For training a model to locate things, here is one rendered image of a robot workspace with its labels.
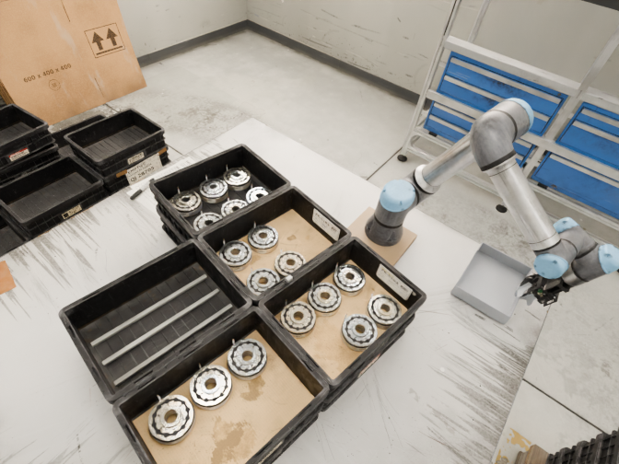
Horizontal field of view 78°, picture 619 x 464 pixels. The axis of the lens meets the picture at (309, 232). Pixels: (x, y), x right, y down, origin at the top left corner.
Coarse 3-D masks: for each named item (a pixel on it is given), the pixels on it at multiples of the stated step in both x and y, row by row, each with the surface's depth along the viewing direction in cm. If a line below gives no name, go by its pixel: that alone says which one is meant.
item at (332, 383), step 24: (360, 240) 122; (312, 264) 114; (384, 264) 117; (264, 312) 102; (408, 312) 108; (288, 336) 98; (384, 336) 101; (312, 360) 95; (360, 360) 96; (336, 384) 91
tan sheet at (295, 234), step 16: (272, 224) 136; (288, 224) 137; (304, 224) 138; (240, 240) 130; (288, 240) 132; (304, 240) 133; (320, 240) 133; (256, 256) 126; (272, 256) 127; (304, 256) 128; (240, 272) 122
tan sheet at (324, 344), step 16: (368, 288) 122; (352, 304) 118; (400, 304) 119; (320, 320) 113; (336, 320) 114; (320, 336) 110; (336, 336) 110; (320, 352) 107; (336, 352) 107; (352, 352) 108; (336, 368) 104
